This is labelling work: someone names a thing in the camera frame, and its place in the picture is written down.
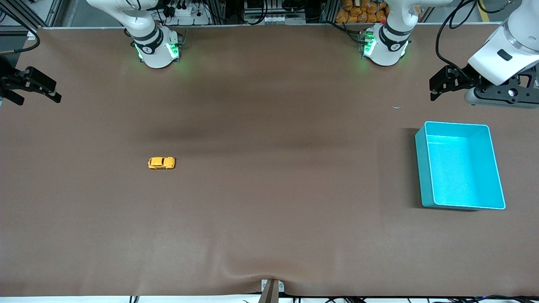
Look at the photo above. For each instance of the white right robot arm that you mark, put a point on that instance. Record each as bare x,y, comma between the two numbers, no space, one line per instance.
153,46

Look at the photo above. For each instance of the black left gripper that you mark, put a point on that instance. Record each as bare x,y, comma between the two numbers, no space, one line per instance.
462,75

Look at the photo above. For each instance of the aluminium frame profile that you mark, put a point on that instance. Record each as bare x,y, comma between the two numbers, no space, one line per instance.
25,14

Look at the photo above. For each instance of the brown table mat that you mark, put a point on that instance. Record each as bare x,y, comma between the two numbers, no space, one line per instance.
269,189

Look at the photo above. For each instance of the teal plastic bin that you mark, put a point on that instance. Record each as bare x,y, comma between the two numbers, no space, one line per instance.
459,172

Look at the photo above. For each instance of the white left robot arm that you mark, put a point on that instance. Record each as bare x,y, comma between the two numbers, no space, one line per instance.
385,50

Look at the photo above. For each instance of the white power strip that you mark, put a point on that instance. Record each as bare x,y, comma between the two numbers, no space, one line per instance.
185,12

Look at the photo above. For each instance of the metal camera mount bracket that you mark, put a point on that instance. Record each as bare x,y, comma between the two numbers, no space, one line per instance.
271,290

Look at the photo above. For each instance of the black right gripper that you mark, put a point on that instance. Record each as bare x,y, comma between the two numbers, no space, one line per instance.
9,78

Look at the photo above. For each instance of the yellow beetle toy car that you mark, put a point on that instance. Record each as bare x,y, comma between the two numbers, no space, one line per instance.
161,163

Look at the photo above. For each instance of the orange snack bags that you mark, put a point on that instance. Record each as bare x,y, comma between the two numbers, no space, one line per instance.
362,10

